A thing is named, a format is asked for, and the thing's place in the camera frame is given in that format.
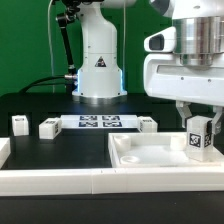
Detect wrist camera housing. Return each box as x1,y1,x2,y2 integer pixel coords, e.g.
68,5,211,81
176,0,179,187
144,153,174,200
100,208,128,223
144,27,176,53

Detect white fence bar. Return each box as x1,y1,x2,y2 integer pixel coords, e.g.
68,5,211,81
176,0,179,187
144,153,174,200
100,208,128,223
0,138,11,169
0,166,224,196
212,148,224,166

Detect black cable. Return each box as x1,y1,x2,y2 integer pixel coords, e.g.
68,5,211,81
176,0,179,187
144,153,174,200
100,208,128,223
19,75,76,94

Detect white left fence bar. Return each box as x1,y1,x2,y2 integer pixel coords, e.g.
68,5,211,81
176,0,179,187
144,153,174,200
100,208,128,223
0,138,11,169

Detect white square table top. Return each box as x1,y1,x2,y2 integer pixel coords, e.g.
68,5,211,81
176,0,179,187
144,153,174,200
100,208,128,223
108,132,219,168

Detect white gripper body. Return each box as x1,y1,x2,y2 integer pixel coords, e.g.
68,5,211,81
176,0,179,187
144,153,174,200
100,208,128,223
143,54,224,106

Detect white front fence bar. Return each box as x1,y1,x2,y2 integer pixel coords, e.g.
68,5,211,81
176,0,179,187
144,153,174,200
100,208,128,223
0,166,224,196

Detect white cable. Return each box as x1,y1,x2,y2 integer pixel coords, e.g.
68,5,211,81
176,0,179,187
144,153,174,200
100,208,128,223
47,0,56,94

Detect white marker base plate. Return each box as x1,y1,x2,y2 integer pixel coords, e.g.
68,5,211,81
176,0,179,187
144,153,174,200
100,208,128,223
61,115,138,129

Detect white right fence bar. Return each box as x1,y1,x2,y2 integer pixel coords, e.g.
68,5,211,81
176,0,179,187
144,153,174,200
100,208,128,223
212,148,224,166

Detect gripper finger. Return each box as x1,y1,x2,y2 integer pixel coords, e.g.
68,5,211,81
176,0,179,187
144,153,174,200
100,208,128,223
212,106,224,135
176,101,192,128

